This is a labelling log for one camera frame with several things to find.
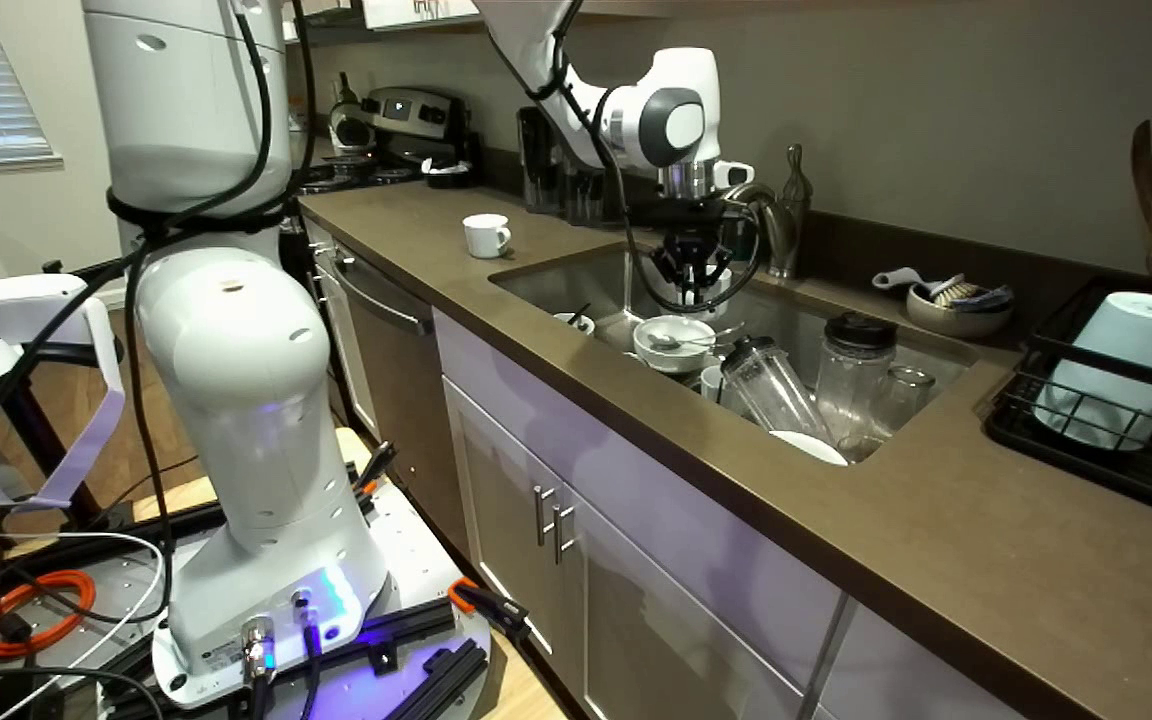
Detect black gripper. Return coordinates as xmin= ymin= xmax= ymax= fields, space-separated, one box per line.
xmin=650 ymin=184 xmax=747 ymax=311

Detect small white cup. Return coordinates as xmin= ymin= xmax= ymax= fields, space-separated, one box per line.
xmin=698 ymin=356 xmax=731 ymax=407

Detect steel kitchen faucet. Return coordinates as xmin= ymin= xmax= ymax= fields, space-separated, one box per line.
xmin=731 ymin=141 xmax=818 ymax=284

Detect stainless steel sink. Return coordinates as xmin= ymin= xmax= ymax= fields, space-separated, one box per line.
xmin=484 ymin=235 xmax=1012 ymax=473

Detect white ceramic bowl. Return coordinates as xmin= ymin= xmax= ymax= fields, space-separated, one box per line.
xmin=630 ymin=311 xmax=719 ymax=379

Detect clear glass tumbler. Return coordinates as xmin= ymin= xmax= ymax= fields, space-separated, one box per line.
xmin=719 ymin=338 xmax=837 ymax=440

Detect glass jar black lid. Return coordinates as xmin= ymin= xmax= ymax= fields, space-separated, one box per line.
xmin=811 ymin=311 xmax=903 ymax=424

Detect white dish brush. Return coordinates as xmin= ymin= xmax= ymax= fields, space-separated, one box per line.
xmin=868 ymin=265 xmax=938 ymax=301

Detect small white dish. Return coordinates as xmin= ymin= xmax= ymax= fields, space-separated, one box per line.
xmin=766 ymin=424 xmax=857 ymax=473

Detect clear glass jar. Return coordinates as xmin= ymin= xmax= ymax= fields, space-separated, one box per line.
xmin=883 ymin=356 xmax=944 ymax=433

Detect ceramic sponge holder bowl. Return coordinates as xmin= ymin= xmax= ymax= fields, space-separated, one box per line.
xmin=903 ymin=275 xmax=1020 ymax=344

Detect glossy lower cabinets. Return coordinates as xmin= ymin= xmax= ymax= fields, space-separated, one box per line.
xmin=428 ymin=303 xmax=1032 ymax=720

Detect stainless dishwasher front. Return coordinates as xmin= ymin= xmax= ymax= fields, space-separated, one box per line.
xmin=312 ymin=235 xmax=473 ymax=554

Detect black silver coffee maker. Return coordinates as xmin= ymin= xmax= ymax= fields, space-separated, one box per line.
xmin=324 ymin=79 xmax=484 ymax=186

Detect robot mounting table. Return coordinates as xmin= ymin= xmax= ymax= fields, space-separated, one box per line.
xmin=0 ymin=424 xmax=529 ymax=720

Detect white cylindrical container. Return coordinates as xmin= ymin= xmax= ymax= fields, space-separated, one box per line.
xmin=1032 ymin=287 xmax=1152 ymax=455

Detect black clamp bars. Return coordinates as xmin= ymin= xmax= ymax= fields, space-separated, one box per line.
xmin=333 ymin=596 xmax=491 ymax=720

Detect black tripod leg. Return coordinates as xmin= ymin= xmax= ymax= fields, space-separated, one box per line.
xmin=0 ymin=230 xmax=110 ymax=530

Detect orange-handled tool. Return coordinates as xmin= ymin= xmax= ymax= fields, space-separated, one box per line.
xmin=449 ymin=572 xmax=533 ymax=638

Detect black wire dish rack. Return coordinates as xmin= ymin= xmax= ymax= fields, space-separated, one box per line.
xmin=980 ymin=271 xmax=1152 ymax=530

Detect white curved frame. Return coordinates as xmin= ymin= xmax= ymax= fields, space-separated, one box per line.
xmin=0 ymin=271 xmax=130 ymax=510

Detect orange cable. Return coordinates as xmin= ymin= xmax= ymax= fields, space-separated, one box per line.
xmin=0 ymin=565 xmax=105 ymax=669

